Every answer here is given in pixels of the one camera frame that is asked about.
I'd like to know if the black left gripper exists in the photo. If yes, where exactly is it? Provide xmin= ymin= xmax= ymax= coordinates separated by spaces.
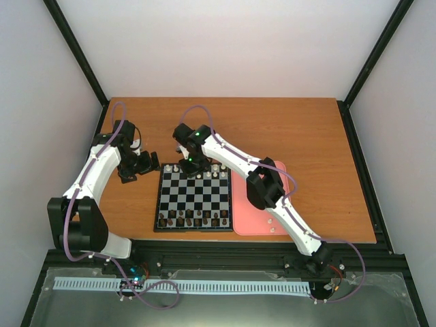
xmin=119 ymin=151 xmax=161 ymax=183

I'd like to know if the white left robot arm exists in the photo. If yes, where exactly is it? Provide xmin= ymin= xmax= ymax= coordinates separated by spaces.
xmin=47 ymin=120 xmax=159 ymax=275

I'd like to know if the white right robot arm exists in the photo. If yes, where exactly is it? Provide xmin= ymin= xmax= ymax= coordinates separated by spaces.
xmin=172 ymin=123 xmax=332 ymax=275

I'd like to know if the black and white chessboard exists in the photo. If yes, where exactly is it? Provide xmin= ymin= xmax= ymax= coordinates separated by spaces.
xmin=154 ymin=163 xmax=233 ymax=232

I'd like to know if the pink plastic tray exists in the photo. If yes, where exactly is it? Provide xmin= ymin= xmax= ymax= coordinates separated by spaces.
xmin=231 ymin=170 xmax=287 ymax=236

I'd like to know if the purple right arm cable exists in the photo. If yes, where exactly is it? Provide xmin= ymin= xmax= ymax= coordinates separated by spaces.
xmin=178 ymin=104 xmax=367 ymax=305

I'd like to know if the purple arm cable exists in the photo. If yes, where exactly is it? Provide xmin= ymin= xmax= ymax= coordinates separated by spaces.
xmin=63 ymin=101 xmax=181 ymax=310
xmin=178 ymin=104 xmax=367 ymax=305

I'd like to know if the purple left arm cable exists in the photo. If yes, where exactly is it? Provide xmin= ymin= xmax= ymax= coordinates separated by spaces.
xmin=63 ymin=101 xmax=181 ymax=310

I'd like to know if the light blue cable duct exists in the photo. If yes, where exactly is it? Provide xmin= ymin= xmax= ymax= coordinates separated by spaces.
xmin=52 ymin=277 xmax=310 ymax=296

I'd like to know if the black aluminium frame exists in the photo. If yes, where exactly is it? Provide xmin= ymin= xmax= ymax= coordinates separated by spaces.
xmin=18 ymin=0 xmax=431 ymax=327

